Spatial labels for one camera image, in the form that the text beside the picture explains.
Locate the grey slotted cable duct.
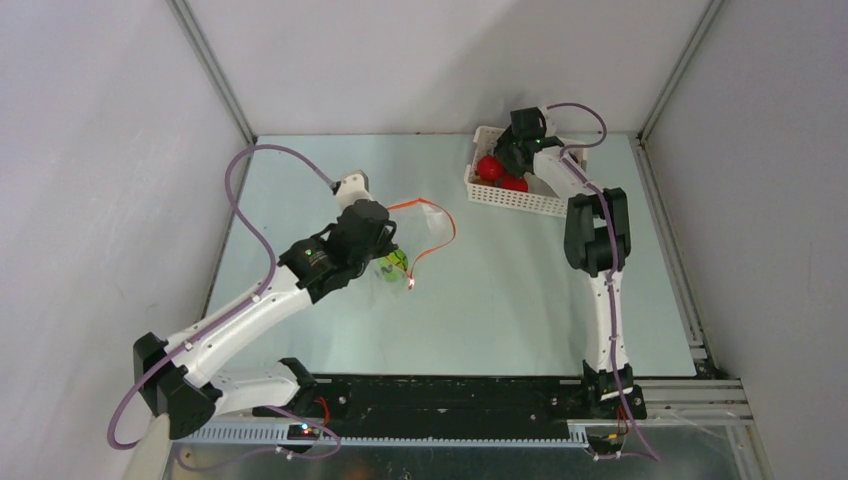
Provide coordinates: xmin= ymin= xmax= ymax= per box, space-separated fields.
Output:
xmin=175 ymin=421 xmax=589 ymax=448

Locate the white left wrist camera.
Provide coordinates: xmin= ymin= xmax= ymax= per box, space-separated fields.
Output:
xmin=333 ymin=170 xmax=374 ymax=211

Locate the red toy wax apple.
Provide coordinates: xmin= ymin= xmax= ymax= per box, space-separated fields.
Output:
xmin=499 ymin=175 xmax=529 ymax=193

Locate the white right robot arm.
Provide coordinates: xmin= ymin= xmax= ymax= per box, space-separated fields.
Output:
xmin=493 ymin=106 xmax=638 ymax=424

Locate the green toy watermelon ball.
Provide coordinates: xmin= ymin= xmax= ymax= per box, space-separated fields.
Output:
xmin=378 ymin=248 xmax=409 ymax=283

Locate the clear zip bag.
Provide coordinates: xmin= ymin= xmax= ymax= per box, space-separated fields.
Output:
xmin=362 ymin=197 xmax=457 ymax=309

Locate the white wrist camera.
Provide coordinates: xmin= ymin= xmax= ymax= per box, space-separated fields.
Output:
xmin=333 ymin=170 xmax=374 ymax=211
xmin=539 ymin=105 xmax=557 ymax=137

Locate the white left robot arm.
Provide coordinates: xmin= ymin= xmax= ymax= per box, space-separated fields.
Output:
xmin=133 ymin=199 xmax=397 ymax=440

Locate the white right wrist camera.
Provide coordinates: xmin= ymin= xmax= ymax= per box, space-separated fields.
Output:
xmin=539 ymin=105 xmax=557 ymax=137

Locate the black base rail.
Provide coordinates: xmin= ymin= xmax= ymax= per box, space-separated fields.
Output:
xmin=283 ymin=374 xmax=618 ymax=439

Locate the white perforated plastic basket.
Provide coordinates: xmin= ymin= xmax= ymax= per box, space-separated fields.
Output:
xmin=465 ymin=126 xmax=593 ymax=218

